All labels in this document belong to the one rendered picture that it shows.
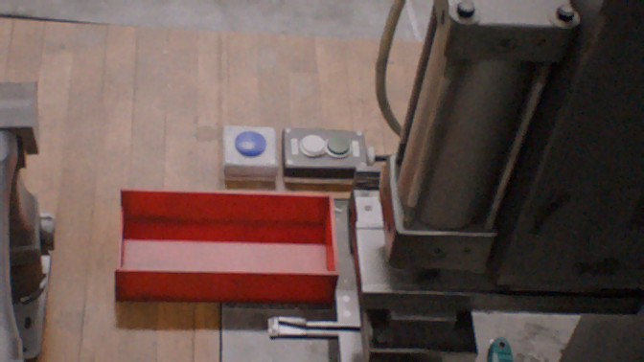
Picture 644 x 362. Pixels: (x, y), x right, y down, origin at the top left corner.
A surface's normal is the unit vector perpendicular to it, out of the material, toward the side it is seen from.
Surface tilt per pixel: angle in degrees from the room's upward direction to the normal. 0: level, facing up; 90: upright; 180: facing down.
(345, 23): 0
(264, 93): 0
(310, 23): 0
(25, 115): 29
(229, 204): 90
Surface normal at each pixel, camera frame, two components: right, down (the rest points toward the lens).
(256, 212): 0.06, 0.76
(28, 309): 0.11, -0.65
